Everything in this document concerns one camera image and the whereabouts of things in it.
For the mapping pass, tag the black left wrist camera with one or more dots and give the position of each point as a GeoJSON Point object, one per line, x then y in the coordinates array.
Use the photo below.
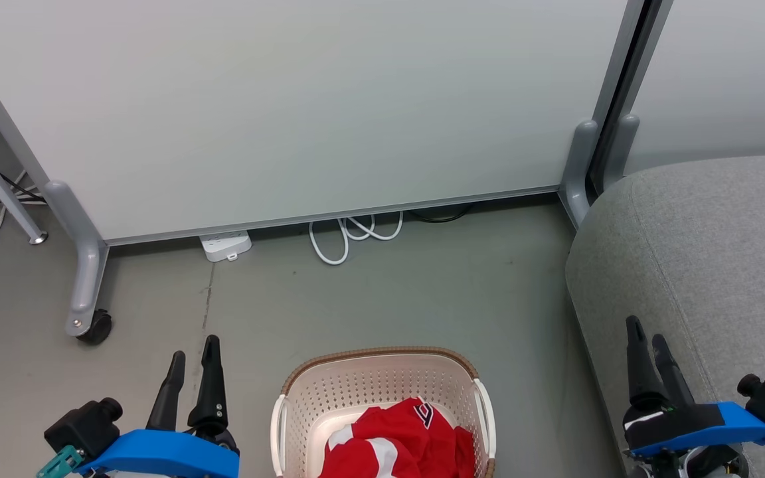
{"type": "Point", "coordinates": [84, 425]}

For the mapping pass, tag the grey fabric sofa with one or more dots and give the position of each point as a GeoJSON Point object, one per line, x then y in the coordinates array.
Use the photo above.
{"type": "Point", "coordinates": [721, 252]}

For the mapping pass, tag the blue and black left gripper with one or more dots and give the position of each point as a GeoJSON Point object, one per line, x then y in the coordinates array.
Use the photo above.
{"type": "Point", "coordinates": [163, 455]}

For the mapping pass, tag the narrow white partition panel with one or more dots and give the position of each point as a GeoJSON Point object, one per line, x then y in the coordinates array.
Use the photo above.
{"type": "Point", "coordinates": [728, 73]}

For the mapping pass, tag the grey partition foot with caster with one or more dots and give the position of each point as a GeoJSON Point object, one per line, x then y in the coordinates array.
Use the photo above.
{"type": "Point", "coordinates": [84, 265]}

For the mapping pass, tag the red and white garment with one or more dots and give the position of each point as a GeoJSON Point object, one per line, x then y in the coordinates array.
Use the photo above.
{"type": "Point", "coordinates": [409, 445]}

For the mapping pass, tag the large white partition panel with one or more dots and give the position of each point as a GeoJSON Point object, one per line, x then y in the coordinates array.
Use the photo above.
{"type": "Point", "coordinates": [289, 99]}

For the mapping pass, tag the white power strip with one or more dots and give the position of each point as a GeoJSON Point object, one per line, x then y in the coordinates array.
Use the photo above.
{"type": "Point", "coordinates": [226, 245]}

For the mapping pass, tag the black caster wheel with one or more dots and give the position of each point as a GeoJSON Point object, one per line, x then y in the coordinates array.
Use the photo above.
{"type": "Point", "coordinates": [97, 327]}

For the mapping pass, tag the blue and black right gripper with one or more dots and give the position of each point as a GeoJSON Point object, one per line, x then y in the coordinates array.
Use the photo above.
{"type": "Point", "coordinates": [688, 428]}

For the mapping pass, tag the beige perforated laundry basket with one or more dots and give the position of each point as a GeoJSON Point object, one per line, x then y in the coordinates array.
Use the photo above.
{"type": "Point", "coordinates": [356, 385]}

